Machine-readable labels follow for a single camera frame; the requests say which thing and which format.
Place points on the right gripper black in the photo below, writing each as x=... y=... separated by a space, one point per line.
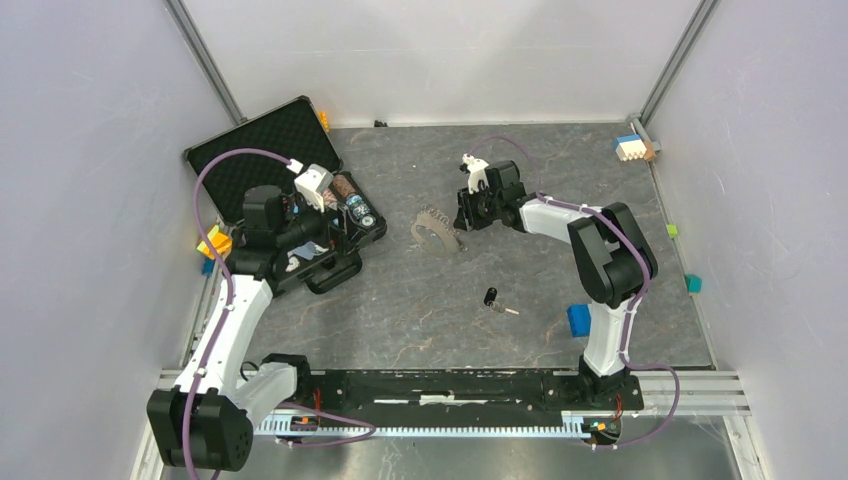
x=465 y=218

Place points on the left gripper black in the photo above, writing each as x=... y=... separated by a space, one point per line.
x=332 y=237

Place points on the keys with black tag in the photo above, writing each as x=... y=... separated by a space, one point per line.
x=490 y=301

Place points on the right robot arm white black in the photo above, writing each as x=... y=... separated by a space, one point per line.
x=614 y=262

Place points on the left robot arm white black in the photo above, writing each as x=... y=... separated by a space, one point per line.
x=207 y=419

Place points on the black poker chip case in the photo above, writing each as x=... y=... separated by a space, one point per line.
x=248 y=172

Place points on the orange yellow block behind case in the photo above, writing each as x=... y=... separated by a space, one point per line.
x=324 y=121

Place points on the small blue block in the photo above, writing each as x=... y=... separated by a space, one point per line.
x=208 y=267

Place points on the blue white tan block stack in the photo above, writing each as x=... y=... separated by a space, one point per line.
x=633 y=147

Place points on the blue green white block stack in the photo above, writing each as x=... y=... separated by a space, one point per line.
x=579 y=319

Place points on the teal cube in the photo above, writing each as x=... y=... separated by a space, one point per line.
x=693 y=283

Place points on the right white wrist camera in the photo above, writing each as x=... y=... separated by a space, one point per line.
x=475 y=168

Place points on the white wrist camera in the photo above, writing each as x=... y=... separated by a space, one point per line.
x=312 y=184
x=475 y=168

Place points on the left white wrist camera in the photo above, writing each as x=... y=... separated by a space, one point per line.
x=312 y=184

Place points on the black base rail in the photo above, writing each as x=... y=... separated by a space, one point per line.
x=521 y=397

